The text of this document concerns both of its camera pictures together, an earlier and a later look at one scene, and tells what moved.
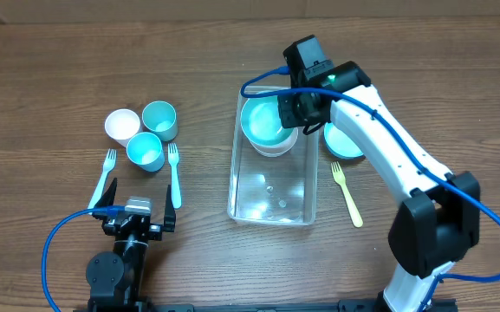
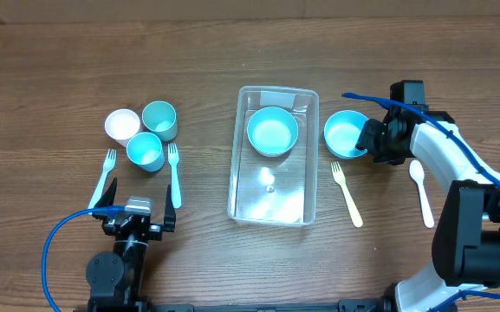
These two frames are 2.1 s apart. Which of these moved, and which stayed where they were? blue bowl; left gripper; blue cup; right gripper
Moved: right gripper
Stayed: left gripper; blue cup; blue bowl
